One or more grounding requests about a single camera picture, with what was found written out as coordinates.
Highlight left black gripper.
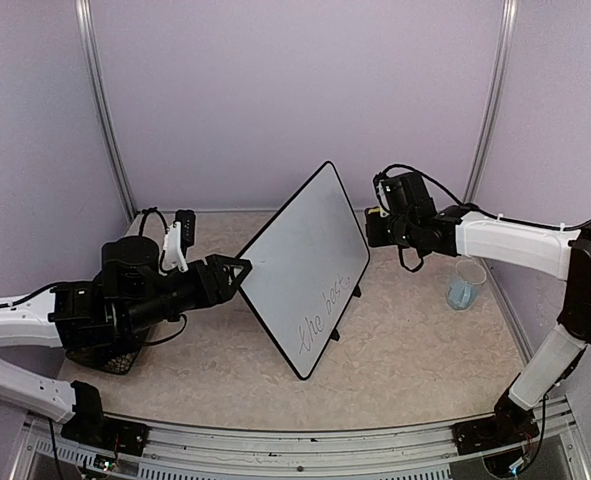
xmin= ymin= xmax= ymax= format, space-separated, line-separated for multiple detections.
xmin=122 ymin=253 xmax=252 ymax=335

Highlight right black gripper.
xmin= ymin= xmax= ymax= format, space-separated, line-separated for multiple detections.
xmin=366 ymin=210 xmax=416 ymax=247

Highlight white whiteboard black frame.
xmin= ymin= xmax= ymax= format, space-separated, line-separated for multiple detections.
xmin=238 ymin=161 xmax=370 ymax=380

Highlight yellow black whiteboard eraser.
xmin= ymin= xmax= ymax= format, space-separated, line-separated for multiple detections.
xmin=365 ymin=207 xmax=382 ymax=216

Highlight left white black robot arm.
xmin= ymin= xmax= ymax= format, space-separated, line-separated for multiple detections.
xmin=0 ymin=236 xmax=252 ymax=456

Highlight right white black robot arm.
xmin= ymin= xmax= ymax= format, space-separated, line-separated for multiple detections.
xmin=365 ymin=164 xmax=591 ymax=455

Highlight light blue ceramic mug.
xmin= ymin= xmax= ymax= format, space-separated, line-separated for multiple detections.
xmin=446 ymin=259 xmax=487 ymax=311

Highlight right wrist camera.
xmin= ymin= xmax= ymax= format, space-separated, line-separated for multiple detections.
xmin=373 ymin=172 xmax=391 ymax=217

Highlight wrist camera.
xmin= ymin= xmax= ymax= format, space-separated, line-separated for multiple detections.
xmin=373 ymin=172 xmax=391 ymax=217
xmin=161 ymin=209 xmax=196 ymax=273

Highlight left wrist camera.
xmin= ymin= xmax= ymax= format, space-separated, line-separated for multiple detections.
xmin=161 ymin=209 xmax=196 ymax=273

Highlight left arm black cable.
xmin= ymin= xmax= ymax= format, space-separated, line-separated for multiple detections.
xmin=137 ymin=208 xmax=189 ymax=346

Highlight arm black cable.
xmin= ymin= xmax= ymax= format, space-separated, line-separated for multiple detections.
xmin=374 ymin=163 xmax=591 ymax=274
xmin=137 ymin=208 xmax=189 ymax=346

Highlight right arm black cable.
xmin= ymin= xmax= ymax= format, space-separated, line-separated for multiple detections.
xmin=374 ymin=163 xmax=591 ymax=274

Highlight whiteboard wire stand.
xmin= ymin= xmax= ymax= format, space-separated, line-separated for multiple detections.
xmin=330 ymin=284 xmax=362 ymax=342

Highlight right aluminium corner post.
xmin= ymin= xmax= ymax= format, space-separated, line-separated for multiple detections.
xmin=464 ymin=0 xmax=519 ymax=202

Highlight aluminium corner post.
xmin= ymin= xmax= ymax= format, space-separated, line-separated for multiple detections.
xmin=464 ymin=0 xmax=519 ymax=202
xmin=75 ymin=0 xmax=137 ymax=221

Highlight aluminium front rail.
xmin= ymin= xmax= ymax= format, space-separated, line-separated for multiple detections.
xmin=9 ymin=397 xmax=589 ymax=480

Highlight left aluminium corner post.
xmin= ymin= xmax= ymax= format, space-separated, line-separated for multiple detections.
xmin=75 ymin=0 xmax=137 ymax=221

